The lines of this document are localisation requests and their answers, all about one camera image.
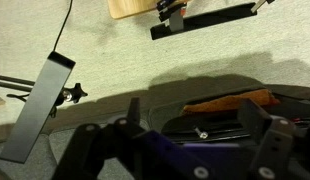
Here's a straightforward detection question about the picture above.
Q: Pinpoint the thin black camera cable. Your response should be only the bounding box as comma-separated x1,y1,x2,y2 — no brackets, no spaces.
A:
52,0,75,53

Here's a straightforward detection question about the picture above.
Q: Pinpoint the long black camera bar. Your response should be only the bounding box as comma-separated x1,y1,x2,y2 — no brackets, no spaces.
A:
149,2,259,41

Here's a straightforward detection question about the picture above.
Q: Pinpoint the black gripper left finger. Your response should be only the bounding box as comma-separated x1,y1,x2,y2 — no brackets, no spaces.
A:
51,97,216,180

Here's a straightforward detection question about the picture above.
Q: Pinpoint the grey fabric sofa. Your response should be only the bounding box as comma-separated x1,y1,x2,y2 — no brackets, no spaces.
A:
0,74,310,180

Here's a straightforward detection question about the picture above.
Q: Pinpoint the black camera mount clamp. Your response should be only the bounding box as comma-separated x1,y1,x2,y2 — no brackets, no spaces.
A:
156,0,189,33

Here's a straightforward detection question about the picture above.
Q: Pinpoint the light wooden table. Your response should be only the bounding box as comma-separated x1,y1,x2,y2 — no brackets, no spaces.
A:
106,0,191,20

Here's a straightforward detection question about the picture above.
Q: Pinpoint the black fabric suitcase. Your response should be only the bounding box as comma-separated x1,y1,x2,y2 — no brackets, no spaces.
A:
159,83,310,148

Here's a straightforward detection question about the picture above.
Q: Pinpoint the orange towel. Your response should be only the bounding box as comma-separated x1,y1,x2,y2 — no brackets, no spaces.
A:
181,88,281,116

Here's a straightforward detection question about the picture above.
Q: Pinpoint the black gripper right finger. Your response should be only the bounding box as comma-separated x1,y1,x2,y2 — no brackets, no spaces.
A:
237,98,310,180

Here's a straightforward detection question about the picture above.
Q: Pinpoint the metal zipper pull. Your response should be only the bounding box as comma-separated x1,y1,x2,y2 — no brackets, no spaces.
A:
193,125,210,140

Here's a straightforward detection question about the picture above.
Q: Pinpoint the black flat camera bar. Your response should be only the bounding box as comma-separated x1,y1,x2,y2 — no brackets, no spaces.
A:
0,50,77,164

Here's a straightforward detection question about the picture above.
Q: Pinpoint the black boom rod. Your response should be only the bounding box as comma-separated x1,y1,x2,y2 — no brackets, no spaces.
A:
0,49,37,94

